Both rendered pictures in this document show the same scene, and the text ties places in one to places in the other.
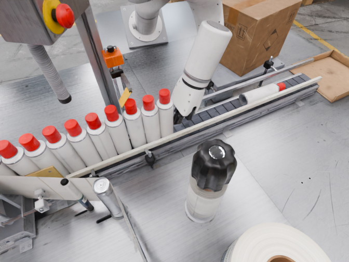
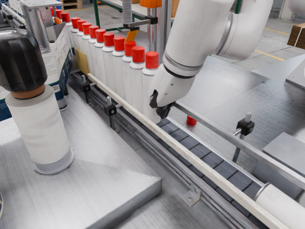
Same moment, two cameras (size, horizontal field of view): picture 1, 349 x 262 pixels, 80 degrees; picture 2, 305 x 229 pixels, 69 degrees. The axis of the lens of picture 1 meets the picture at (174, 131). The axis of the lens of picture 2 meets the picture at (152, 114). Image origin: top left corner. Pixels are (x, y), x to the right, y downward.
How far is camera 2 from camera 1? 0.63 m
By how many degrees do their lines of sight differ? 56
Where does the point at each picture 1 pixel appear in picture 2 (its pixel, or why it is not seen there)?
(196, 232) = (25, 159)
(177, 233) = not seen: hidden behind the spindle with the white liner
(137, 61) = (269, 89)
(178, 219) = not seen: hidden behind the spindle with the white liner
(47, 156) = (86, 45)
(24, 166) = (80, 43)
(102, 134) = (105, 53)
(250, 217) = (27, 216)
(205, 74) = (169, 46)
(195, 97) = (157, 75)
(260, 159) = not seen: outside the picture
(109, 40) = (283, 67)
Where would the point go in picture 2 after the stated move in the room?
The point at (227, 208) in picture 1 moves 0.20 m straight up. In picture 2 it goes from (46, 187) to (11, 109)
